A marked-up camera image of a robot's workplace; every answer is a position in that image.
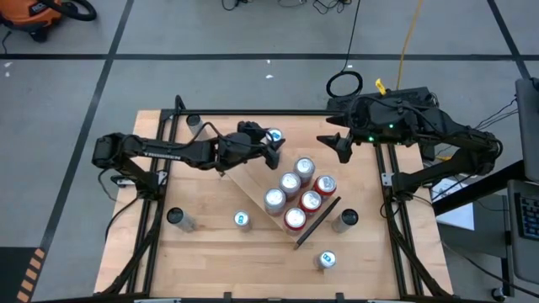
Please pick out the white Celsius slim can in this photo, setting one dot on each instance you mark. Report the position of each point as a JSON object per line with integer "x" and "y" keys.
{"x": 176, "y": 215}
{"x": 194, "y": 121}
{"x": 348, "y": 217}

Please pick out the silver red Spindrift can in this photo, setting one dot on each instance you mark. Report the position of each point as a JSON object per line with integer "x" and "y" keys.
{"x": 304, "y": 166}
{"x": 274, "y": 198}
{"x": 289, "y": 181}

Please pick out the black diagonal beam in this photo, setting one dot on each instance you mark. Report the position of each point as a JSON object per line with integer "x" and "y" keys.
{"x": 484, "y": 187}

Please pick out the wooden shelf with black legs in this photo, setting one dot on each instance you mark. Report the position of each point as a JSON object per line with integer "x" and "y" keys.
{"x": 252, "y": 181}

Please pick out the black perforated control box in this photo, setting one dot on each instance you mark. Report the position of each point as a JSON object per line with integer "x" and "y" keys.
{"x": 417, "y": 91}

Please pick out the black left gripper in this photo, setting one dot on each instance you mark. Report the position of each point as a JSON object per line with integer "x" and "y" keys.
{"x": 238, "y": 147}

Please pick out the silver blue slim can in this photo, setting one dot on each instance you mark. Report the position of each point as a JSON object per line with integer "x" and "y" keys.
{"x": 274, "y": 134}
{"x": 327, "y": 258}
{"x": 242, "y": 219}

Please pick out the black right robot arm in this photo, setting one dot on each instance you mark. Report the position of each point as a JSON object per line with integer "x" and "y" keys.
{"x": 463, "y": 143}

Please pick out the small yellow tag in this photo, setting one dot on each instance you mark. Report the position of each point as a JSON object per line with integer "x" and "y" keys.
{"x": 380, "y": 86}

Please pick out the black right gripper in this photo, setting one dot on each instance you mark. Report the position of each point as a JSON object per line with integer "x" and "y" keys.
{"x": 364, "y": 122}

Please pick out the yellow power plug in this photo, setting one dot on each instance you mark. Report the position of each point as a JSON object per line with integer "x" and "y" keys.
{"x": 443, "y": 158}

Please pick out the red Fanta can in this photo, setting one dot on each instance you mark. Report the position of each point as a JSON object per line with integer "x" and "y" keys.
{"x": 295, "y": 219}
{"x": 311, "y": 201}
{"x": 326, "y": 185}

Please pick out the black table edge clip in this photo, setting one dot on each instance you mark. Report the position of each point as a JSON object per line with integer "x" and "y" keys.
{"x": 227, "y": 296}

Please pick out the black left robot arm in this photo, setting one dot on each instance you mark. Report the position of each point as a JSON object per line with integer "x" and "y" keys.
{"x": 168, "y": 149}

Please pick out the black mat with orange stripes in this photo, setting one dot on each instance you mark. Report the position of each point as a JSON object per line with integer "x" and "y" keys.
{"x": 12, "y": 278}

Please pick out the black caster wheel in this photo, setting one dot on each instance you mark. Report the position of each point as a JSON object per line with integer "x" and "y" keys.
{"x": 497, "y": 293}

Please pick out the white paper sheet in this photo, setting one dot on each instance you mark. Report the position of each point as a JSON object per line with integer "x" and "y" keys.
{"x": 457, "y": 214}

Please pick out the orange shop vacuum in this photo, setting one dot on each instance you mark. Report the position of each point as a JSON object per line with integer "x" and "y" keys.
{"x": 29, "y": 12}

